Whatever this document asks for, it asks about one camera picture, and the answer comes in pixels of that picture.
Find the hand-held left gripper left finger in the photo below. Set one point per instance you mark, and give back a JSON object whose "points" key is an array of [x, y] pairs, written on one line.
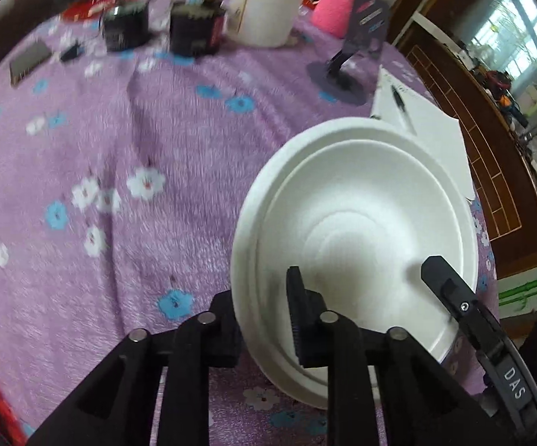
{"points": [[224, 330]]}

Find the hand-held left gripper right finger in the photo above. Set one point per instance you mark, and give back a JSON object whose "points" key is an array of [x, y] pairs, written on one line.
{"points": [[303, 325]]}

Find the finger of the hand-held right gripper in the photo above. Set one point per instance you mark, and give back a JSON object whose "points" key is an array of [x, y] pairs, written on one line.
{"points": [[463, 306]]}

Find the white green box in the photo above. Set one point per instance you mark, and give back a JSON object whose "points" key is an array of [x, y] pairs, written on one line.
{"points": [[519, 302]]}

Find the white paper sheet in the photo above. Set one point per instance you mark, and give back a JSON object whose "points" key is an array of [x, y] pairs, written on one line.
{"points": [[436, 134]]}

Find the black pen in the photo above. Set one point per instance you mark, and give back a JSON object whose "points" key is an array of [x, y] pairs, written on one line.
{"points": [[399, 102]]}

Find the dark phone stand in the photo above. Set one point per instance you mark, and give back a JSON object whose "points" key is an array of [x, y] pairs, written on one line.
{"points": [[343, 74]]}

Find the window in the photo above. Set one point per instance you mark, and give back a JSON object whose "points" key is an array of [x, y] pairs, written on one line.
{"points": [[510, 32]]}

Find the dark jar with cork lid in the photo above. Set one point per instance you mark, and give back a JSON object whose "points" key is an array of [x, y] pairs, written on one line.
{"points": [[194, 28]]}

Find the dark round jar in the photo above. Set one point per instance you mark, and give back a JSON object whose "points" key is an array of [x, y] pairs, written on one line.
{"points": [[124, 28]]}

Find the white plastic jar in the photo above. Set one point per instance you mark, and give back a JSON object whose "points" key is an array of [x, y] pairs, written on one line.
{"points": [[264, 9]]}

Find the pink bottle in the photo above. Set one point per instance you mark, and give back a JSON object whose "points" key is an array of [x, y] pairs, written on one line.
{"points": [[338, 4]]}

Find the black phone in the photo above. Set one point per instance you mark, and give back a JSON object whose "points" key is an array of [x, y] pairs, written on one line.
{"points": [[29, 62]]}

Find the red plastic bag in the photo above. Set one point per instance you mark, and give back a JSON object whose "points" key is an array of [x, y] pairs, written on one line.
{"points": [[82, 9]]}

